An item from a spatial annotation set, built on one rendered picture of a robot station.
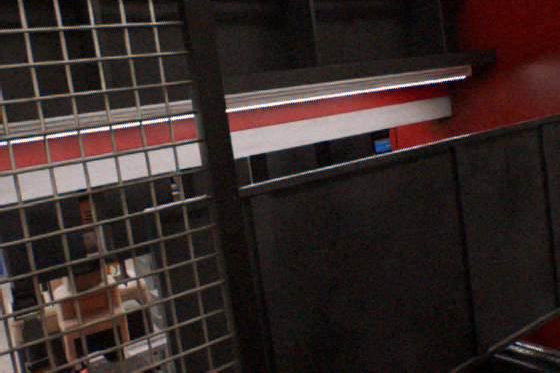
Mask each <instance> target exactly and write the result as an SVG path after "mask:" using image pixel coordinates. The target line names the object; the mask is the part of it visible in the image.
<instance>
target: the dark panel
mask: <svg viewBox="0 0 560 373"><path fill-rule="evenodd" d="M239 190H240V195H241V201H242V207H243V218H244V223H245V229H246V235H247V240H248V246H249V251H250V263H251V268H252V274H253V279H254V284H255V290H256V296H257V307H258V312H259V318H260V323H261V328H262V335H263V340H264V351H265V356H266V362H267V367H268V372H269V373H465V372H467V371H469V370H471V369H473V368H474V367H475V366H477V365H478V364H481V363H482V362H484V361H486V360H487V359H488V358H491V357H493V356H494V355H495V354H497V353H499V352H500V351H503V350H504V349H506V348H507V347H508V346H510V345H512V344H514V343H516V342H517V341H518V340H520V339H521V338H523V337H525V336H527V335H529V334H530V333H531V332H533V331H534V330H537V329H538V328H540V327H542V325H544V324H547V323H548V322H550V321H551V320H553V319H554V318H555V317H559V315H560V113H558V114H551V115H547V116H543V117H540V118H536V119H533V120H525V121H522V122H518V123H514V124H511V125H506V126H500V127H496V128H492V129H488V130H485V131H481V132H474V133H470V134H466V135H463V136H459V137H455V138H452V139H444V140H440V141H437V142H433V143H429V144H426V145H418V146H414V147H411V148H407V149H403V150H400V151H395V152H388V153H384V154H381V155H377V156H374V157H369V158H366V159H358V160H354V161H351V162H347V163H343V164H340V165H336V166H328V167H325V168H320V169H317V170H313V171H309V172H305V173H298V174H294V175H291V176H287V177H283V178H279V179H276V180H268V181H264V182H260V183H256V184H253V185H249V186H245V187H239Z"/></svg>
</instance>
